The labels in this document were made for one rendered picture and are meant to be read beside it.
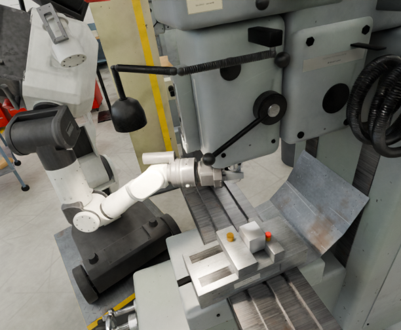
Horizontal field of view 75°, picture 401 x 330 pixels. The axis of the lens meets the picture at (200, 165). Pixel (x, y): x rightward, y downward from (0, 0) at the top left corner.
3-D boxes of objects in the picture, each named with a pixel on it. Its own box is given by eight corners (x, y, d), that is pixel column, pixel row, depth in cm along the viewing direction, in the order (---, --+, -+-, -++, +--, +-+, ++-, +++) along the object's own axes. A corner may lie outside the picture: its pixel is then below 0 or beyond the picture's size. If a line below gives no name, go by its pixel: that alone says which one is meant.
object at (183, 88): (187, 154, 67) (171, 70, 55) (183, 146, 70) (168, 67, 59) (201, 150, 68) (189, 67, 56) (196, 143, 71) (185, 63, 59)
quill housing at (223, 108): (213, 176, 63) (195, 29, 45) (190, 139, 80) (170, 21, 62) (284, 156, 66) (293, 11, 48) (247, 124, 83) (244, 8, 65)
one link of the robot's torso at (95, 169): (76, 186, 132) (31, 97, 109) (109, 171, 140) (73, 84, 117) (84, 199, 121) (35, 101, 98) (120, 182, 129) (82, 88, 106)
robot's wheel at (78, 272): (82, 283, 147) (67, 262, 136) (90, 278, 149) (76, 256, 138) (93, 311, 133) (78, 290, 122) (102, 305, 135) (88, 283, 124)
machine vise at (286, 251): (201, 310, 73) (196, 288, 67) (185, 266, 85) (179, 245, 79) (306, 262, 81) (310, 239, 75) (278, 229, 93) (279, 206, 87)
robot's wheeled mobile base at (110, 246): (65, 231, 179) (43, 195, 161) (133, 196, 202) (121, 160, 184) (95, 301, 135) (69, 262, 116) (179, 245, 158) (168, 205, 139)
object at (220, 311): (191, 338, 86) (186, 320, 79) (170, 255, 114) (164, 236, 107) (322, 284, 95) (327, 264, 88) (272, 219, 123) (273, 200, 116)
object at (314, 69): (289, 149, 63) (298, 29, 49) (244, 114, 83) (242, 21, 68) (354, 129, 67) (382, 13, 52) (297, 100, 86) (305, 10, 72)
